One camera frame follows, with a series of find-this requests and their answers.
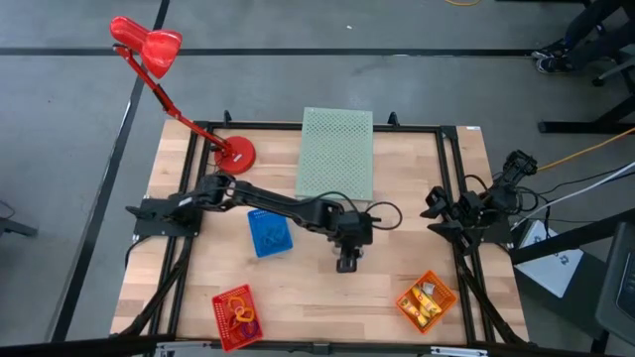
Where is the grey chair leg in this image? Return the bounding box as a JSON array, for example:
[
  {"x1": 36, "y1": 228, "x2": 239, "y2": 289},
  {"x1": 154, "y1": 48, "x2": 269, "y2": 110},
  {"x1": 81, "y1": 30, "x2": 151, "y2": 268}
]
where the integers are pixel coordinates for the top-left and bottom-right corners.
[{"x1": 0, "y1": 199, "x2": 40, "y2": 239}]

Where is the grey office chair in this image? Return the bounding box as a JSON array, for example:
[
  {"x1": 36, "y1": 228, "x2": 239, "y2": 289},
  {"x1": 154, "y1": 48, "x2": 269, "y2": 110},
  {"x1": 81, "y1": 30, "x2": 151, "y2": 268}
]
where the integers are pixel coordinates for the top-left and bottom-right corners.
[{"x1": 593, "y1": 221, "x2": 635, "y2": 348}]

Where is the red plastic basket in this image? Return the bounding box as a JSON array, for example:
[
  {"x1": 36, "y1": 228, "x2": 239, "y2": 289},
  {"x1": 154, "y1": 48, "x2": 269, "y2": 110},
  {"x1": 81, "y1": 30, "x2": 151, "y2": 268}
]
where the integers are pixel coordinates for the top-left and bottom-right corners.
[{"x1": 211, "y1": 283, "x2": 265, "y2": 353}]

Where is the black desk foot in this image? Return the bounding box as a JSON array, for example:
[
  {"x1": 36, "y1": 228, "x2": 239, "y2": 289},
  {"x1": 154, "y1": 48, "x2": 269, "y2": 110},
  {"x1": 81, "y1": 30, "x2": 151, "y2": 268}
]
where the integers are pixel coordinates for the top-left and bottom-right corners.
[{"x1": 538, "y1": 93, "x2": 635, "y2": 135}]

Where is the blue plastic basket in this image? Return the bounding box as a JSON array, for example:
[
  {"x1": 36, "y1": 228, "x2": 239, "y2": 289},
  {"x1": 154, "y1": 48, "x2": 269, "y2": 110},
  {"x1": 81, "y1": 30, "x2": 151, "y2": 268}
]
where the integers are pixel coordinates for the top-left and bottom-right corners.
[{"x1": 246, "y1": 208, "x2": 294, "y2": 259}]

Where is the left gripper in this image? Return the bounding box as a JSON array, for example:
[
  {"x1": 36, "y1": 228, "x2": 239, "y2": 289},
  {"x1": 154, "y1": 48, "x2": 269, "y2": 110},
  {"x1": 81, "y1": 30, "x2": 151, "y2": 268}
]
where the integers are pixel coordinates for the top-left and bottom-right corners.
[{"x1": 330, "y1": 210, "x2": 374, "y2": 274}]

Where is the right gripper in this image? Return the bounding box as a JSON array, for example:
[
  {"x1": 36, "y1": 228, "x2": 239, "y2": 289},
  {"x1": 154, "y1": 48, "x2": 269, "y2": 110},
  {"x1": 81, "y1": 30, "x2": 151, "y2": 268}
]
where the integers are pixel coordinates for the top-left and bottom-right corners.
[{"x1": 420, "y1": 185, "x2": 490, "y2": 244}]

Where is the black aluminium table frame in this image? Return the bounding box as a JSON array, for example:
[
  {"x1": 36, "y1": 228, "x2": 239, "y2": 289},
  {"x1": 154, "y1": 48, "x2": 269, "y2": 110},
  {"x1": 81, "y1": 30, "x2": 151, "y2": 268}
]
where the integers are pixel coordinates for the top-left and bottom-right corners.
[{"x1": 111, "y1": 109, "x2": 530, "y2": 357}]

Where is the yellow coil wristband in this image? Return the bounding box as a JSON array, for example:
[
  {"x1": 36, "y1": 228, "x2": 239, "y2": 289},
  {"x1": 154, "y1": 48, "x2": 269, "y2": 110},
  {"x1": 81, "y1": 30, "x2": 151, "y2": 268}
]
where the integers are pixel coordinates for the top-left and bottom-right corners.
[{"x1": 232, "y1": 305, "x2": 257, "y2": 324}]

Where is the white cardboard box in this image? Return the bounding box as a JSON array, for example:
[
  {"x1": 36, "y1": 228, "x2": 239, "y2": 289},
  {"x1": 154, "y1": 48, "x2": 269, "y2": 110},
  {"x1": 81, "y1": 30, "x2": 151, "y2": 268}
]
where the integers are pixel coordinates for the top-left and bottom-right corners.
[{"x1": 514, "y1": 219, "x2": 585, "y2": 299}]

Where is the purple coil wristband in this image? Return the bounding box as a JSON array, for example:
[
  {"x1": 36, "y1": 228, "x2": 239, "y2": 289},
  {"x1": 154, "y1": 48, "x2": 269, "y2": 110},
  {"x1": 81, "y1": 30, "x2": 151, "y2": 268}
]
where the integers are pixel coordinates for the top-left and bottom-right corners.
[{"x1": 240, "y1": 319, "x2": 263, "y2": 341}]

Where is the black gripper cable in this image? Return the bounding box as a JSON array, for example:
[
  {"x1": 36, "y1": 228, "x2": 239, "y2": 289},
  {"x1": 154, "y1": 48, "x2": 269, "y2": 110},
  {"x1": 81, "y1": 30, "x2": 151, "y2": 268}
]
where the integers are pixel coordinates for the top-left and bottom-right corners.
[{"x1": 317, "y1": 190, "x2": 404, "y2": 232}]

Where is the white cable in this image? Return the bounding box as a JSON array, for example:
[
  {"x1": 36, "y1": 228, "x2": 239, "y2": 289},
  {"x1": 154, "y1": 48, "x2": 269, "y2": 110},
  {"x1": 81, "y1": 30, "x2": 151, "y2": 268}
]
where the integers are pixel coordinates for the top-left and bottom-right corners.
[{"x1": 510, "y1": 161, "x2": 635, "y2": 230}]

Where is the person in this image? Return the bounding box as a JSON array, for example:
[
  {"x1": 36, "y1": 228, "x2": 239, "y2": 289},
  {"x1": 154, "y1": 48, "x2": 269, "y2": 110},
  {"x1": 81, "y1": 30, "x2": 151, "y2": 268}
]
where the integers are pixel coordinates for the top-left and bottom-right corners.
[{"x1": 531, "y1": 0, "x2": 635, "y2": 75}]

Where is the orange plastic basket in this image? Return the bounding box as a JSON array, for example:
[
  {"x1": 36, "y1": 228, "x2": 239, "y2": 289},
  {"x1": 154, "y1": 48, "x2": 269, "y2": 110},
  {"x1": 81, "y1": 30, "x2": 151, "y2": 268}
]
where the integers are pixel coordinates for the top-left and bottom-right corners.
[{"x1": 395, "y1": 269, "x2": 458, "y2": 335}]

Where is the grey office chair base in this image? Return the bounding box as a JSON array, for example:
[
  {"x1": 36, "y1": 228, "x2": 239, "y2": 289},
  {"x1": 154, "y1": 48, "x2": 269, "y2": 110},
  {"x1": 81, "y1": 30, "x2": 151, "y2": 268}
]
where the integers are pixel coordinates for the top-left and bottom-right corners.
[{"x1": 592, "y1": 47, "x2": 635, "y2": 88}]

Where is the red desk lamp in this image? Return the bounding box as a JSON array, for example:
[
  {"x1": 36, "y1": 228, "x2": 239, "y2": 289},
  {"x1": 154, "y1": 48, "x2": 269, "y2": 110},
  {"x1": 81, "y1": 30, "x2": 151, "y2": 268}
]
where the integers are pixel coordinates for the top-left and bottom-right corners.
[{"x1": 108, "y1": 15, "x2": 258, "y2": 176}]

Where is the black desk bar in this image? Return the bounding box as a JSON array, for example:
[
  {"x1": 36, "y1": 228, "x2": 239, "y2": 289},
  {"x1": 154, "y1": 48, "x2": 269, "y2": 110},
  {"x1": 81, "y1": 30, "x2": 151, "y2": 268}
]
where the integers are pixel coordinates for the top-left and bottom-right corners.
[{"x1": 509, "y1": 206, "x2": 635, "y2": 265}]

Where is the yellow crayon packet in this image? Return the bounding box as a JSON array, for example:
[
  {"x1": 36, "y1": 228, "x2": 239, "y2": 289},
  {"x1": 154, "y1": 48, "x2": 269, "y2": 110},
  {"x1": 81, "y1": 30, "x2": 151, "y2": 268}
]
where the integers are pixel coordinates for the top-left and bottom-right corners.
[
  {"x1": 410, "y1": 282, "x2": 444, "y2": 318},
  {"x1": 399, "y1": 296, "x2": 429, "y2": 328}
]

